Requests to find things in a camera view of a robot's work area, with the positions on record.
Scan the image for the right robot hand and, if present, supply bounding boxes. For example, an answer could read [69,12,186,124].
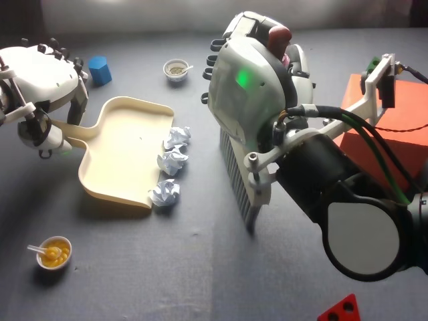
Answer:
[200,11,317,153]

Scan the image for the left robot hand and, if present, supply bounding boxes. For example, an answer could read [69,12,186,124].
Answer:
[0,37,90,158]

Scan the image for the white paper ball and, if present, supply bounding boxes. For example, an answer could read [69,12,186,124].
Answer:
[163,125,193,150]
[156,148,189,177]
[148,179,182,209]

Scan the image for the cream brush grey bristles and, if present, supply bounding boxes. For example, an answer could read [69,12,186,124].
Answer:
[219,26,292,235]

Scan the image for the cream plastic dustpan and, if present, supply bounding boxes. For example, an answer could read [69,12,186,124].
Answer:
[49,96,176,211]

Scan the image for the blue hexagonal block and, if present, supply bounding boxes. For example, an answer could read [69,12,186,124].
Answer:
[88,56,113,88]

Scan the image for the small blue patterned bowl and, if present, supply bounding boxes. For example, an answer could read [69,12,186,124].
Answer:
[163,59,189,85]

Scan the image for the small green block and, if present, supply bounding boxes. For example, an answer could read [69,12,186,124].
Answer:
[366,56,382,76]

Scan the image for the white spoon in yellow food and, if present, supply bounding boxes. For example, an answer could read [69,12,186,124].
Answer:
[26,244,63,260]

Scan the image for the large orange cube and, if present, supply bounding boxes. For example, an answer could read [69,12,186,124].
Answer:
[339,73,428,195]

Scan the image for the white bowl with yellow food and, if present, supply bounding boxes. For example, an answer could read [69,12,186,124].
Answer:
[35,235,72,272]

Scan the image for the grey table cloth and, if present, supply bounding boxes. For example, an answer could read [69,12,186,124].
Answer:
[0,28,428,321]

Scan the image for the red triangular block with holes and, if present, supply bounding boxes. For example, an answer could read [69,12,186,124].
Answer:
[316,293,362,321]

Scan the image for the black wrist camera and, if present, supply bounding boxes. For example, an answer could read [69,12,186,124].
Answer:
[379,74,398,110]

